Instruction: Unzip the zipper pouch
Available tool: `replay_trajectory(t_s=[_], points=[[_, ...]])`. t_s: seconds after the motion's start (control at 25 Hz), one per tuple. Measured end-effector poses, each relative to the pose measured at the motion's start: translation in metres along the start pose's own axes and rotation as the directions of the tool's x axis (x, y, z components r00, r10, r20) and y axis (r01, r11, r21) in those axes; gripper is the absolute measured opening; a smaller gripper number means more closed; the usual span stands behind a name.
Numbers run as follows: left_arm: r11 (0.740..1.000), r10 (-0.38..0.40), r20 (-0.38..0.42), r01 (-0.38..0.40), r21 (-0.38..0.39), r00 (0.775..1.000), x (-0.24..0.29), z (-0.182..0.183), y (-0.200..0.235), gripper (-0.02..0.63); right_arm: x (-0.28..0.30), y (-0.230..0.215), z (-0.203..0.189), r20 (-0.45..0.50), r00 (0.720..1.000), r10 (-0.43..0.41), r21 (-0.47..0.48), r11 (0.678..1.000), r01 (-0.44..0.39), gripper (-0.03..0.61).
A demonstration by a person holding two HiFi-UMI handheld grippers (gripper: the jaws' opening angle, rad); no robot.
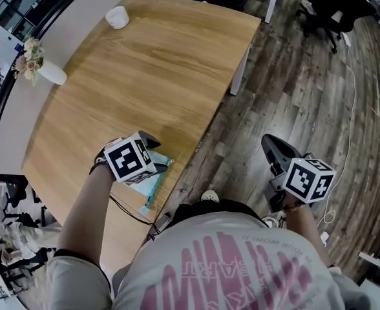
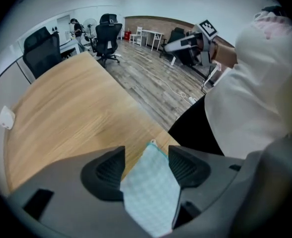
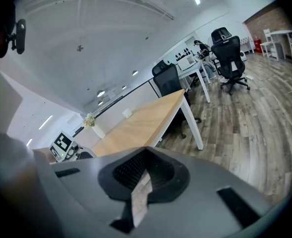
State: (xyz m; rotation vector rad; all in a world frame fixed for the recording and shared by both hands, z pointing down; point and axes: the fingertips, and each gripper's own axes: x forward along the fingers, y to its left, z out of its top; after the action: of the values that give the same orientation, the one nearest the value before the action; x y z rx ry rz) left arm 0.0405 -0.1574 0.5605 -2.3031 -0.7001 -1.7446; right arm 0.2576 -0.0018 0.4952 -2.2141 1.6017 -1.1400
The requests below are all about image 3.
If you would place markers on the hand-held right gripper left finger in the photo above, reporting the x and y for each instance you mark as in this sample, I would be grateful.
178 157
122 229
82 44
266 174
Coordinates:
86 187

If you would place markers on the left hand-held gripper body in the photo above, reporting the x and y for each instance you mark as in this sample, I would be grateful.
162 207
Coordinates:
62 142

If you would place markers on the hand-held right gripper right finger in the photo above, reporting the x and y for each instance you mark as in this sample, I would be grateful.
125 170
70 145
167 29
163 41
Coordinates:
198 190

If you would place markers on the pink white flower bouquet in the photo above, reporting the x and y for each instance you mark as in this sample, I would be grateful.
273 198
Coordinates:
89 121

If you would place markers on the white ceramic vase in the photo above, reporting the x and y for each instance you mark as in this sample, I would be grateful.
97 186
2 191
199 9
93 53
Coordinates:
100 131

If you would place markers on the dark pendant lamp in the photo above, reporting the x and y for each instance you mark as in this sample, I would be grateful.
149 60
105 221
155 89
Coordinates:
135 72
100 103
100 93
124 87

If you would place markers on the white mug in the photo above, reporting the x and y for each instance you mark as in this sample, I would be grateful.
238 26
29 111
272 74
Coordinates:
126 113

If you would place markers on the round ceiling sensor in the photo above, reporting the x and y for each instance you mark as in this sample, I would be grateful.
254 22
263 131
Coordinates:
79 48

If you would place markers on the black office chair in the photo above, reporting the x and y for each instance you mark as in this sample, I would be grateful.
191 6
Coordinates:
229 56
166 80

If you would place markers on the white office desk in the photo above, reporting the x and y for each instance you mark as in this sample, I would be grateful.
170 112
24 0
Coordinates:
194 69

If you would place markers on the white box appliance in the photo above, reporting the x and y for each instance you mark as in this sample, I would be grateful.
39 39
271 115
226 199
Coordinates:
186 62

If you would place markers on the white floor appliance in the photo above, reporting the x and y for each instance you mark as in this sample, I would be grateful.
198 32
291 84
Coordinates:
242 56

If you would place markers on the patterned white bench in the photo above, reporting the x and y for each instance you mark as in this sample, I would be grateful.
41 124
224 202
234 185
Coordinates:
247 44

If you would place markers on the red fire extinguisher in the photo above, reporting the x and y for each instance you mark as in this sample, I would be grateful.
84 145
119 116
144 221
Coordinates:
257 44

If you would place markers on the white wooden chair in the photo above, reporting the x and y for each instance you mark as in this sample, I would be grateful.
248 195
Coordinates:
267 43

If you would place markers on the white high table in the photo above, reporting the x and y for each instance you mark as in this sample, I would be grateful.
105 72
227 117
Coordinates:
282 32

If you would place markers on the white desk partition black rail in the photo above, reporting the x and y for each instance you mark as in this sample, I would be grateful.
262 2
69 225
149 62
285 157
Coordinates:
138 98

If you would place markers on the black head camera rig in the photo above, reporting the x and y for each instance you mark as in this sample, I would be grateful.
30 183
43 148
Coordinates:
21 36

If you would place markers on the group of black wall gadgets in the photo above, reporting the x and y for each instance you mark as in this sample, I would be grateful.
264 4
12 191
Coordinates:
178 56

